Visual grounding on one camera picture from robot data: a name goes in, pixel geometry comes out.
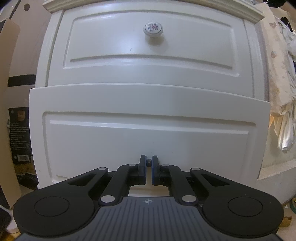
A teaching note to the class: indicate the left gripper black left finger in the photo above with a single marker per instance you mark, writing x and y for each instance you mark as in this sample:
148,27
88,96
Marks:
107,188

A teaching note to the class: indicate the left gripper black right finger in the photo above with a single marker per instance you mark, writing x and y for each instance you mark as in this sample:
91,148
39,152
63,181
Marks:
187,188

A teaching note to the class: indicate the white drawer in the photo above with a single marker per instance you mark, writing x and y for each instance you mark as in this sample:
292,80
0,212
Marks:
79,127
208,50

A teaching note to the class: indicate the floral ceramic drawer knob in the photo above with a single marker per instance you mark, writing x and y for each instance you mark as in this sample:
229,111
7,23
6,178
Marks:
153,29

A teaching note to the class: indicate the green tape roll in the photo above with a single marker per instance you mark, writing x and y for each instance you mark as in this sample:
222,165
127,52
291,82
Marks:
293,205

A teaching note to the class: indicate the white wooden nightstand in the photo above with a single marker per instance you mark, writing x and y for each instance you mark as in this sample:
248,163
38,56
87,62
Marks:
239,9

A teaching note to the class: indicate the black printed snack bag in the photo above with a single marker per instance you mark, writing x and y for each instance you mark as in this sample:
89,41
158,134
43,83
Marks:
20,145

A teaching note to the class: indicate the floral beige hanging cloth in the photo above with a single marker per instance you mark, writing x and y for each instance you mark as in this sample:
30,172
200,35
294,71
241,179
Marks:
279,42

